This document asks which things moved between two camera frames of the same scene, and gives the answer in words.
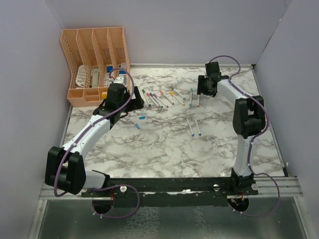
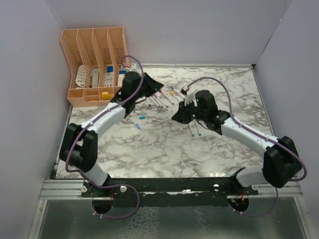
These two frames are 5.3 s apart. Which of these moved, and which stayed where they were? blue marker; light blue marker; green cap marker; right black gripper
Moved: right black gripper
Stayed: green cap marker; blue marker; light blue marker
